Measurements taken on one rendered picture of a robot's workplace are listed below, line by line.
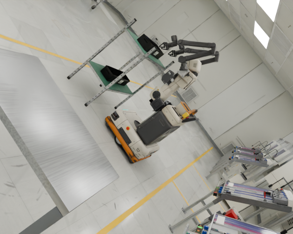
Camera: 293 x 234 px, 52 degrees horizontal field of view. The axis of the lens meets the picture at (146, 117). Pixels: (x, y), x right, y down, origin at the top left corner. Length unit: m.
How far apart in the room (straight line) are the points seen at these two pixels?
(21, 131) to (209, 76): 10.11
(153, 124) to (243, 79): 7.55
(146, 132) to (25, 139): 2.66
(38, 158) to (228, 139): 9.97
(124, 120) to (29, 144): 2.69
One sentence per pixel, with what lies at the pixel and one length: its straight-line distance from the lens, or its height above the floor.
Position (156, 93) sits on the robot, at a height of 0.74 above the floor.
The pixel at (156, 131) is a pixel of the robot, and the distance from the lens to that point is 3.59.
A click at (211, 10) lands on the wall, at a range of 11.52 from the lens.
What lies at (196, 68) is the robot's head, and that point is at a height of 1.31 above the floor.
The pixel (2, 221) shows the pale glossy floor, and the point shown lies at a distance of 1.98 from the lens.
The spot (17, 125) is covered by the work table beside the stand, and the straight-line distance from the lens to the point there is 1.09.
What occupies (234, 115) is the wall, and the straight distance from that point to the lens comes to 10.80.
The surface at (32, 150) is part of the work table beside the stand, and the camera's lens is 1.06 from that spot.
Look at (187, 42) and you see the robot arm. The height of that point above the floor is 1.40.
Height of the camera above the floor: 1.39
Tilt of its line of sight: 14 degrees down
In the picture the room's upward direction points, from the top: 53 degrees clockwise
